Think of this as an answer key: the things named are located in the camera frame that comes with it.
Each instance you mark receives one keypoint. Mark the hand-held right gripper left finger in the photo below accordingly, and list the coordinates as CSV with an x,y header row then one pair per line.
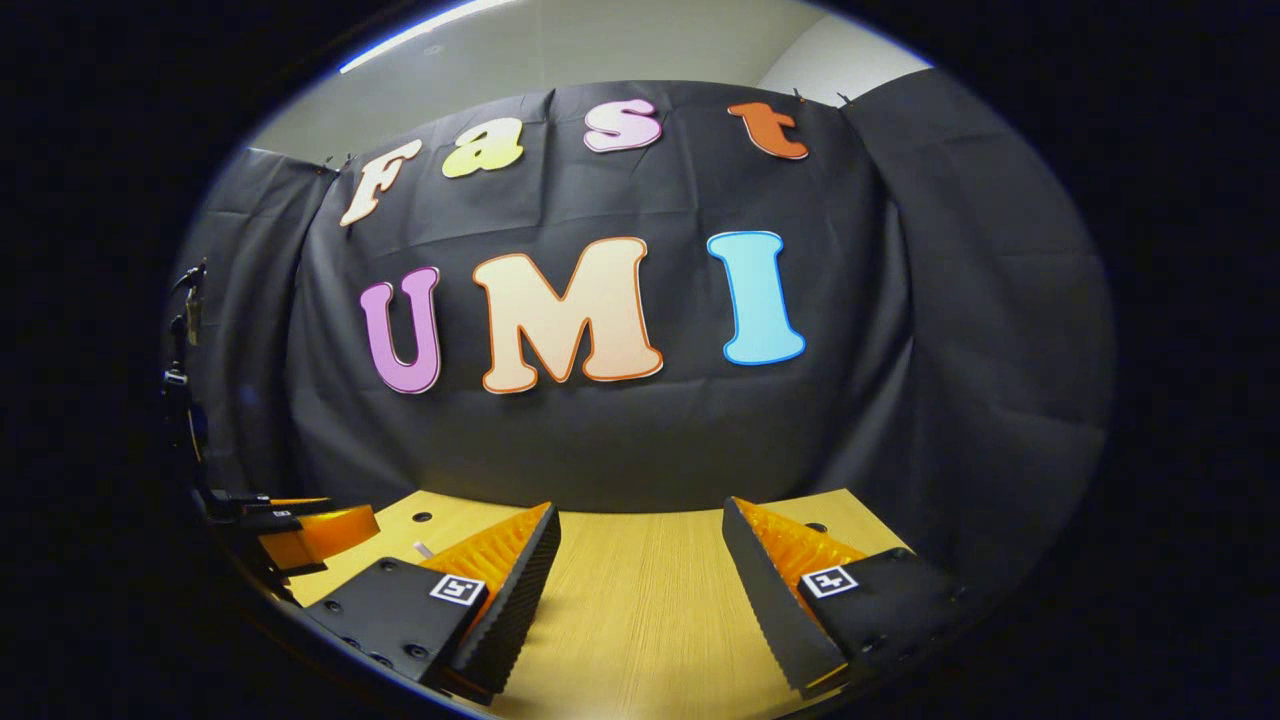
x,y
510,600

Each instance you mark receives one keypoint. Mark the black backdrop cloth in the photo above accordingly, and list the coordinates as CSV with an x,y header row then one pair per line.
x,y
620,450

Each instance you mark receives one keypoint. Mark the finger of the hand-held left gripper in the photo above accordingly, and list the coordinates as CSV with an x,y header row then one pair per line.
x,y
255,506
325,535

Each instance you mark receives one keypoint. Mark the wooden desktop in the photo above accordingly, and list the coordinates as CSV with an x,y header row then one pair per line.
x,y
640,600

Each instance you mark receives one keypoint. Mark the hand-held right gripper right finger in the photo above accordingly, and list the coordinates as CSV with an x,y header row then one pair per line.
x,y
770,600

